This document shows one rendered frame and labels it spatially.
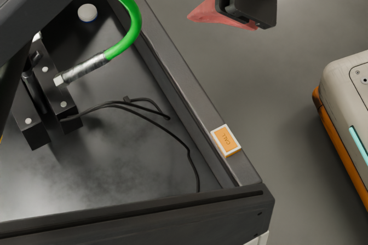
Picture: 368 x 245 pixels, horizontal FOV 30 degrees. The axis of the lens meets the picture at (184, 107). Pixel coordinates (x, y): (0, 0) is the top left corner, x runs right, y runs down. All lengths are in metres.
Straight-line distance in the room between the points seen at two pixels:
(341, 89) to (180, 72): 0.87
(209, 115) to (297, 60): 1.21
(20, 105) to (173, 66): 0.27
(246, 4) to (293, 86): 1.61
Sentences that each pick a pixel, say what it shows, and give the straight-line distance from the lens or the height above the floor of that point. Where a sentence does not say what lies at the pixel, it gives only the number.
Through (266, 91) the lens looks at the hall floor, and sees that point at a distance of 2.28.
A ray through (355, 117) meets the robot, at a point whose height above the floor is 0.27.
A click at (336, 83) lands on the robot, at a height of 0.27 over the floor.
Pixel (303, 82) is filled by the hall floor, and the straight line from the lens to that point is 2.31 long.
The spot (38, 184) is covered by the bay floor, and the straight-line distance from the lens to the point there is 1.28.
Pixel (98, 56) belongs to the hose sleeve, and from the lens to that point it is 0.95.
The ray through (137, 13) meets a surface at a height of 1.29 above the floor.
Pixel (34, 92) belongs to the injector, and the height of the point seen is 1.01.
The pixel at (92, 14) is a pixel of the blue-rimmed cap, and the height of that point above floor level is 0.84.
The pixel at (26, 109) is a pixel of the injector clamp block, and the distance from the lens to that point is 1.18.
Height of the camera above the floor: 1.99
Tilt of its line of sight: 62 degrees down
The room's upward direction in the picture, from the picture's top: 4 degrees counter-clockwise
